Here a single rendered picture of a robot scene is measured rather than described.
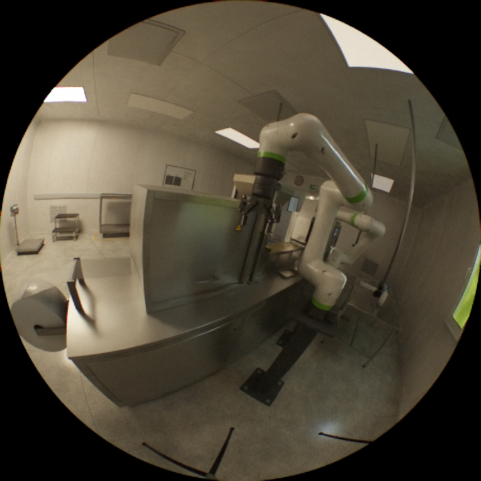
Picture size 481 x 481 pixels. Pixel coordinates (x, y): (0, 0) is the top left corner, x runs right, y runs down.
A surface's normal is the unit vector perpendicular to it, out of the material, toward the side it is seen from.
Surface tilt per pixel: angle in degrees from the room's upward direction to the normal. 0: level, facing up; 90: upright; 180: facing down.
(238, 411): 0
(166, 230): 90
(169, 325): 0
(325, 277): 88
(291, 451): 0
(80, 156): 90
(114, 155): 90
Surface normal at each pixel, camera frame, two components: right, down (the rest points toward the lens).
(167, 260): 0.67, 0.35
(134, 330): 0.22, -0.94
